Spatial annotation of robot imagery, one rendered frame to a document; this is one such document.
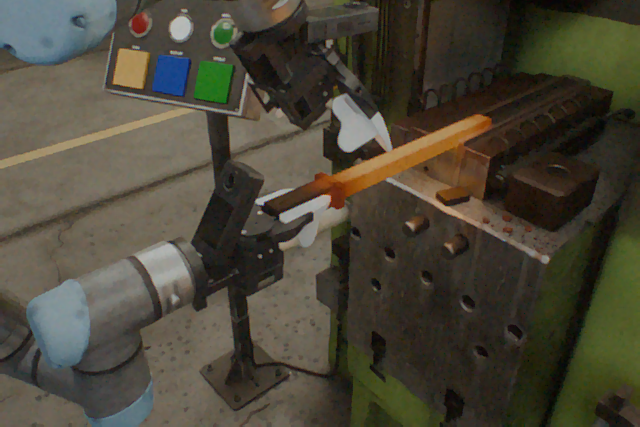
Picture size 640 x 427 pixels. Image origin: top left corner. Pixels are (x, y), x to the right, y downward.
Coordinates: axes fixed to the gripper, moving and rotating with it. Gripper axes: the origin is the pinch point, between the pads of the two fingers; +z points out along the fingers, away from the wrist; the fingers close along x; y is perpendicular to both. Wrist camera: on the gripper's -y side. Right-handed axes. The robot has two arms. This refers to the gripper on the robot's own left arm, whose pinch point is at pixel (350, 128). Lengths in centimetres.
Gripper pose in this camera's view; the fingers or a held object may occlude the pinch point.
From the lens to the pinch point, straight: 71.1
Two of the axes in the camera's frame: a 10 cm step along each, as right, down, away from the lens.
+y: -6.5, 7.2, -2.4
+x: 6.6, 3.9, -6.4
